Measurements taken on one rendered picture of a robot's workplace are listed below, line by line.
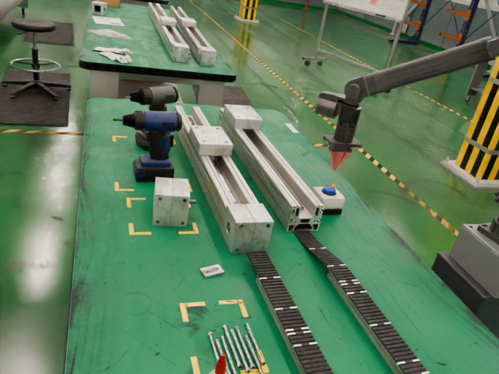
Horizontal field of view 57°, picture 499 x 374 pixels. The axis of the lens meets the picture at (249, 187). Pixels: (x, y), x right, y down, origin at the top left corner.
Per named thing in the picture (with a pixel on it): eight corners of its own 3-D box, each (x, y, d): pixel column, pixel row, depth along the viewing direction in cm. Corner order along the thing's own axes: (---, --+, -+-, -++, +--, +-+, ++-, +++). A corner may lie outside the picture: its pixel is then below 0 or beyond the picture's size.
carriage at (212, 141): (230, 163, 152) (233, 145, 148) (197, 163, 148) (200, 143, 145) (218, 144, 165) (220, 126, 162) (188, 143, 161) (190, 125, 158)
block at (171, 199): (195, 227, 125) (199, 197, 121) (152, 225, 122) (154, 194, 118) (193, 208, 134) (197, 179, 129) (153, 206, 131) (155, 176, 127)
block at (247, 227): (275, 251, 121) (283, 221, 117) (230, 254, 117) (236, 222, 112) (264, 232, 128) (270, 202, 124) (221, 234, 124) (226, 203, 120)
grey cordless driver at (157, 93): (176, 147, 171) (182, 89, 161) (126, 154, 158) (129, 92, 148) (165, 139, 176) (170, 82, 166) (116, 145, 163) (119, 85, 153)
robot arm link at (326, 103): (361, 86, 124) (367, 81, 132) (321, 75, 128) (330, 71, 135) (348, 128, 129) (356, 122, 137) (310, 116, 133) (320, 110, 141)
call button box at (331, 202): (341, 214, 145) (346, 197, 142) (313, 215, 141) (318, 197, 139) (330, 202, 151) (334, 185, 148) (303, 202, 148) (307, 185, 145)
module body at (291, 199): (318, 230, 134) (324, 205, 130) (286, 231, 131) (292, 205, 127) (240, 128, 200) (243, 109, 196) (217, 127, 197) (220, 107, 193)
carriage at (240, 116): (260, 136, 179) (263, 119, 176) (232, 135, 175) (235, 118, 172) (247, 121, 192) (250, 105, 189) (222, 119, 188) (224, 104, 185)
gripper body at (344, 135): (321, 139, 138) (327, 116, 135) (350, 141, 142) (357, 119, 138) (330, 148, 133) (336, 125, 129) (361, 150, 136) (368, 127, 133)
